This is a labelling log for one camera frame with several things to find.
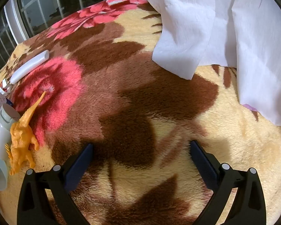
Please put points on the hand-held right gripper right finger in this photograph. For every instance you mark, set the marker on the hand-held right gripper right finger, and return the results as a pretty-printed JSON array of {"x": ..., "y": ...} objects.
[{"x": 202, "y": 161}]

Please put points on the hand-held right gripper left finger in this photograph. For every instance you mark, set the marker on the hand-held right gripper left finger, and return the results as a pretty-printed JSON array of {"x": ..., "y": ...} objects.
[{"x": 80, "y": 163}]

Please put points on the orange toy dinosaur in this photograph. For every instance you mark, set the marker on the orange toy dinosaur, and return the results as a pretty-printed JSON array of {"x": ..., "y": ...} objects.
[{"x": 22, "y": 136}]

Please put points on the purple cloth scrap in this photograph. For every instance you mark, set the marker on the purple cloth scrap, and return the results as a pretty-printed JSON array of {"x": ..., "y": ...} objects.
[{"x": 251, "y": 107}]

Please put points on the grey plastic pipe fitting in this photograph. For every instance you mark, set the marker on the grey plastic pipe fitting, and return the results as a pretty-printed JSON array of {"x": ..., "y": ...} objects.
[{"x": 1, "y": 138}]

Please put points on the floral fleece blanket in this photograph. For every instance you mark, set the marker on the floral fleece blanket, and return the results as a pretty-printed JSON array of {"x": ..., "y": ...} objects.
[{"x": 135, "y": 93}]

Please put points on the white plastic tube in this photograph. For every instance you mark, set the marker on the white plastic tube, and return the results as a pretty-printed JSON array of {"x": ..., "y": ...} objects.
[{"x": 29, "y": 66}]

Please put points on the white cloth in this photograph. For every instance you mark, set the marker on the white cloth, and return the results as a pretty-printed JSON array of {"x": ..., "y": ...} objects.
[{"x": 224, "y": 23}]

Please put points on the metal window railing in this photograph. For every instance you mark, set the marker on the metal window railing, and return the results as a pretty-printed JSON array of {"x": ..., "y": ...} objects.
[{"x": 60, "y": 2}]

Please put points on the white window frame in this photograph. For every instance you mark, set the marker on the white window frame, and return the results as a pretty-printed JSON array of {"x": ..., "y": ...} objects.
[{"x": 16, "y": 18}]

